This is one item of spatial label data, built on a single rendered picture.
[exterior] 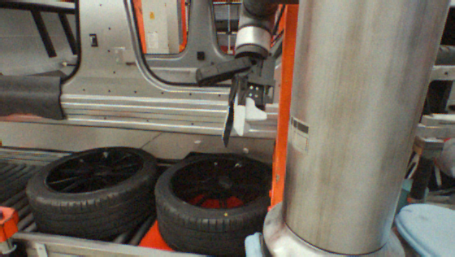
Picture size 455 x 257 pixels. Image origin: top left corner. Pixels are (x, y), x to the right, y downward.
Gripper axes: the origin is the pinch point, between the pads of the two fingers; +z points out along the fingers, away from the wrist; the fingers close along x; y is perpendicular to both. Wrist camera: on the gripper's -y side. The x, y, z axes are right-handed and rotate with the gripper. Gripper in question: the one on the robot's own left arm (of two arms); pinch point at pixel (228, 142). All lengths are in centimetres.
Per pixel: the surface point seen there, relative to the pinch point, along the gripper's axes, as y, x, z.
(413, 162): 82, 41, -13
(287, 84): 13.5, 7.0, -18.2
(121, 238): -31, 96, 40
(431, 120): 56, 8, -18
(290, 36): 10.9, 1.2, -27.6
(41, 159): -113, 174, 8
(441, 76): 68, 15, -36
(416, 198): 60, 18, 3
